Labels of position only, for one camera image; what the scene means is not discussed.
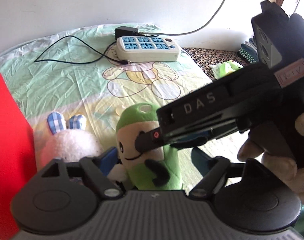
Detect black power adapter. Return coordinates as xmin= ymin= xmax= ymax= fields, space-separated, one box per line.
xmin=115 ymin=26 xmax=139 ymax=40

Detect grey thick cable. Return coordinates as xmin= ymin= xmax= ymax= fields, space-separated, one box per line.
xmin=138 ymin=0 xmax=230 ymax=36

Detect cartoon print bed sheet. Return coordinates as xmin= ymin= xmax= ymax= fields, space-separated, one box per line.
xmin=0 ymin=24 xmax=211 ymax=154

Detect red cardboard box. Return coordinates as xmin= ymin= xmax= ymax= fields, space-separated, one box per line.
xmin=0 ymin=74 xmax=37 ymax=239

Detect green black gloves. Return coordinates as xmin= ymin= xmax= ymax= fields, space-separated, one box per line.
xmin=237 ymin=36 xmax=259 ymax=64

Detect person right hand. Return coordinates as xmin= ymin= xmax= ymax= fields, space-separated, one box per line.
xmin=237 ymin=124 xmax=304 ymax=205

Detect white blue power strip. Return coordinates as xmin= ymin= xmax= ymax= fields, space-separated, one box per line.
xmin=116 ymin=36 xmax=181 ymax=63

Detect green hooded doll plush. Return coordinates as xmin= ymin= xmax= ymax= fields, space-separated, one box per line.
xmin=108 ymin=102 xmax=183 ymax=191

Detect white bunny plush plaid ears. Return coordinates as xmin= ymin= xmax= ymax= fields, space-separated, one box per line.
xmin=37 ymin=112 xmax=103 ymax=167

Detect thin black cable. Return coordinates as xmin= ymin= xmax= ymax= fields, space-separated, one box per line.
xmin=33 ymin=35 xmax=129 ymax=65

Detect green frog plush toy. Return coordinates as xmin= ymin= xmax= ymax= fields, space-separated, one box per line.
xmin=210 ymin=60 xmax=243 ymax=80

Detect patterned brown cloth furniture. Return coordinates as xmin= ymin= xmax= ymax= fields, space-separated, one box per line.
xmin=183 ymin=47 xmax=249 ymax=81

